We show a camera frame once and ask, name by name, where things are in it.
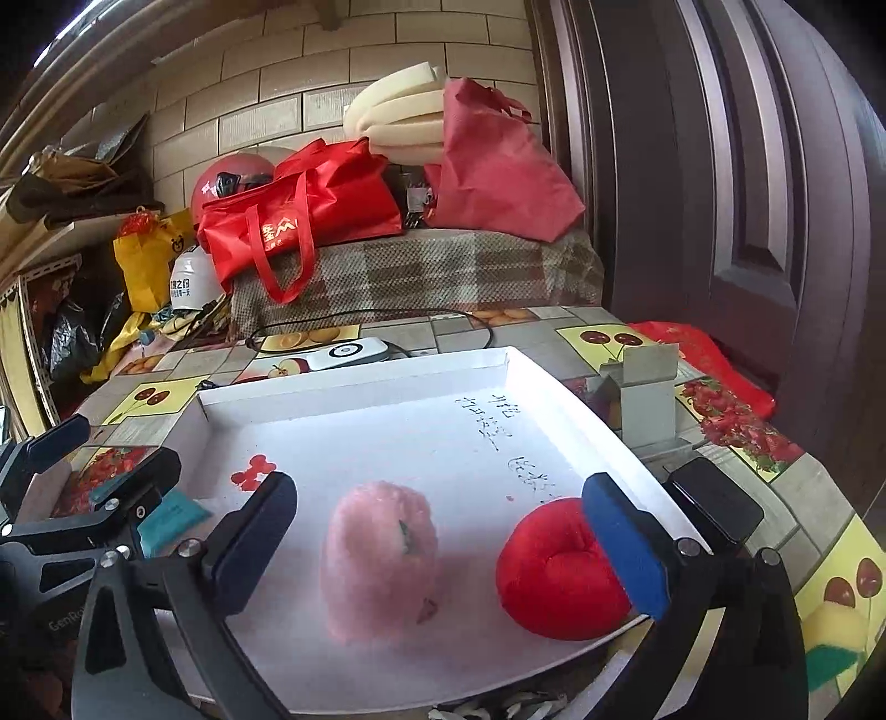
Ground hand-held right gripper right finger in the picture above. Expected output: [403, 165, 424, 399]
[583, 472, 810, 720]

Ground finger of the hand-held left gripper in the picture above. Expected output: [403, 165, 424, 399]
[0, 417, 92, 527]
[0, 449, 182, 556]

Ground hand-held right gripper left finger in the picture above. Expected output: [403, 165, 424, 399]
[73, 472, 298, 720]

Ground red plush heart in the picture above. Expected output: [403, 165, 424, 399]
[496, 497, 634, 641]

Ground pink plush apple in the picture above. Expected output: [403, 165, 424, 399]
[320, 480, 442, 648]

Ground white cardboard tray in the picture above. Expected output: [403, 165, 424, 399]
[187, 346, 714, 717]

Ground teal packet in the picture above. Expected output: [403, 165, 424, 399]
[90, 485, 212, 558]

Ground black plastic bag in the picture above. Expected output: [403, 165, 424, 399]
[42, 291, 105, 389]

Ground yellow crumpled cloth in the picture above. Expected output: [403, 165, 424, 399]
[81, 311, 163, 386]

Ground black phone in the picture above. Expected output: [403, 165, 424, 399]
[666, 457, 766, 551]

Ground small white cardboard box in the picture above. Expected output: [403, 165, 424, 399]
[596, 344, 681, 448]

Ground yellow shopping bag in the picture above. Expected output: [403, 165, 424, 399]
[114, 211, 198, 314]

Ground white helmet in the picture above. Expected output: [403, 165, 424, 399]
[169, 247, 226, 312]

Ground red patterned cloth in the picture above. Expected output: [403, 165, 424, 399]
[630, 320, 777, 420]

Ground white flat device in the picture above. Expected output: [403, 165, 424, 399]
[302, 337, 390, 373]

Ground yellow sponge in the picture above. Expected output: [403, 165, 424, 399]
[796, 601, 869, 693]

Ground red hanging ornament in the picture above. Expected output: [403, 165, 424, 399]
[117, 206, 163, 240]

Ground red helmet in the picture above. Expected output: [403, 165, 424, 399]
[192, 147, 295, 226]

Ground plaid covered bench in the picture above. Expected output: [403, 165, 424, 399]
[230, 228, 605, 333]

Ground bright red tote bag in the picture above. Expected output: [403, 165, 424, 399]
[198, 138, 404, 306]

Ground dark brown door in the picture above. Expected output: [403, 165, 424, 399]
[526, 0, 886, 513]

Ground dark red fabric bag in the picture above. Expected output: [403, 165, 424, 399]
[424, 78, 587, 243]

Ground cream foam pads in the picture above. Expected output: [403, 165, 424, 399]
[344, 61, 458, 167]

